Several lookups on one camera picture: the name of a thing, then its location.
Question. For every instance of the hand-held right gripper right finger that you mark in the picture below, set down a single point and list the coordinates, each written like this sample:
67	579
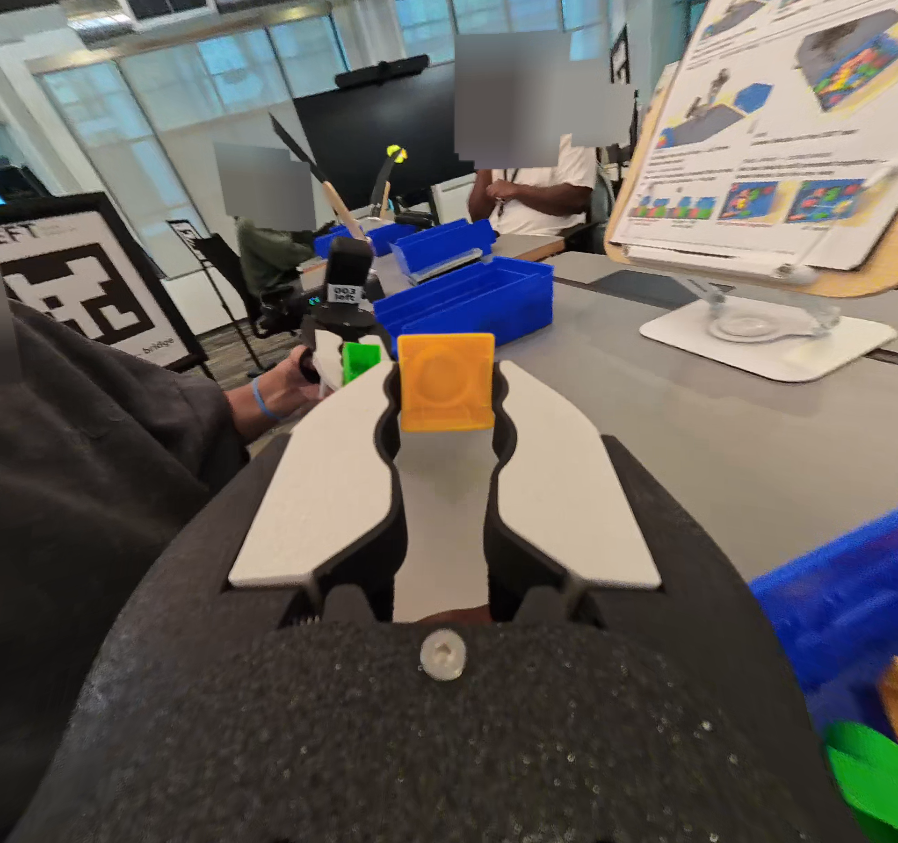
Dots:
575	492

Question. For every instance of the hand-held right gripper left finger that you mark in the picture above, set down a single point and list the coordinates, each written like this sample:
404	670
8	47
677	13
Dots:
316	492

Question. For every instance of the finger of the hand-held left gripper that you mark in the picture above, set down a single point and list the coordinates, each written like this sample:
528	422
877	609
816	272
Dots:
328	362

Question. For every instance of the green double toy block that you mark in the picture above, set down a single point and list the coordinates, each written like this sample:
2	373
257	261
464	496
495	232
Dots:
359	360

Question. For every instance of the yellow toy block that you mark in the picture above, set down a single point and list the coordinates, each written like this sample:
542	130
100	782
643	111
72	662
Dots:
445	384

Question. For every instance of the blue plastic bin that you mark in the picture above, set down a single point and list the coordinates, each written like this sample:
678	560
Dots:
365	236
828	611
442	243
477	303

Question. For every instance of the pile of colourful toy blocks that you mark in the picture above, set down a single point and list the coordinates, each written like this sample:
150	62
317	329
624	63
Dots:
866	766

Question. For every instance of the person's left forearm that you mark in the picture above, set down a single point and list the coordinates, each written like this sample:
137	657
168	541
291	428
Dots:
242	412

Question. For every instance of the grey desk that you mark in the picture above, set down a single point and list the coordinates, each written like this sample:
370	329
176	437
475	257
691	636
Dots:
701	450

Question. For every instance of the person's left hand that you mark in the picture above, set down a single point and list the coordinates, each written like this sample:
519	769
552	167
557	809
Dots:
294	384

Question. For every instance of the light wooden slat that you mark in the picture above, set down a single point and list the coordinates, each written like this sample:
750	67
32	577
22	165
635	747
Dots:
342	208

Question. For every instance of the blue wristband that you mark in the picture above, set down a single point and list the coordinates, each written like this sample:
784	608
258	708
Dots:
263	400

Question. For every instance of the clear plastic sheet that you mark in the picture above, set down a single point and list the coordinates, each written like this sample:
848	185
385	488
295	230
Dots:
449	264

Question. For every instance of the black office chair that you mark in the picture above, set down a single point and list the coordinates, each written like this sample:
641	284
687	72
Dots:
224	268

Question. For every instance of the black screen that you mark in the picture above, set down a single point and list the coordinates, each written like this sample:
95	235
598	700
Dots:
379	134

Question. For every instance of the small black white marker sign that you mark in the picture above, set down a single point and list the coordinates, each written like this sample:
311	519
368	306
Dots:
186	233

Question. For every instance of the brown-edged side table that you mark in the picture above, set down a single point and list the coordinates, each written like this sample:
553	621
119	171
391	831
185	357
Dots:
526	247

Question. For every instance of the black video bar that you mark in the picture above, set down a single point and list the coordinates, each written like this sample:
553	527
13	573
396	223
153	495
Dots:
382	71

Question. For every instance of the person's dark sweatshirt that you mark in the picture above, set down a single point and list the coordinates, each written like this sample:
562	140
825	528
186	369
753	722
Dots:
84	506

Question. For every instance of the round pale disc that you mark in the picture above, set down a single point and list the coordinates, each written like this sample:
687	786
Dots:
743	327

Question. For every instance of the black white marker board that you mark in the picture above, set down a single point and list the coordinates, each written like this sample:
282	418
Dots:
77	282
619	54

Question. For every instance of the instruction board on stand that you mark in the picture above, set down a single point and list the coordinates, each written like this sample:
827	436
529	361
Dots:
856	282

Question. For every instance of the white printed paper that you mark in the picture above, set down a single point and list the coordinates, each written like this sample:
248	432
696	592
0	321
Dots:
758	156

